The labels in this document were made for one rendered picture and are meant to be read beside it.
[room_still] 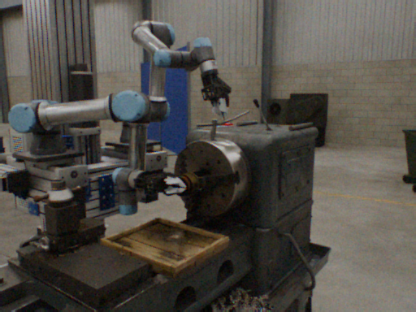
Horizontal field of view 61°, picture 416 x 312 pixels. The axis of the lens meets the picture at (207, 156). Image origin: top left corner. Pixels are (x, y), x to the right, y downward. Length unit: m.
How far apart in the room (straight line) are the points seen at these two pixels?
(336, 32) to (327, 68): 1.07
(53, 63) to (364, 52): 10.28
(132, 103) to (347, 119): 10.31
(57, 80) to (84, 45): 0.25
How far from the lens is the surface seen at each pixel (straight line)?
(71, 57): 1.97
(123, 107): 1.39
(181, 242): 1.34
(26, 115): 1.54
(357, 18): 11.69
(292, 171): 1.68
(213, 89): 1.51
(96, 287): 0.92
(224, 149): 1.38
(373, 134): 11.40
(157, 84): 2.00
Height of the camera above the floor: 1.41
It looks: 10 degrees down
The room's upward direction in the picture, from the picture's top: straight up
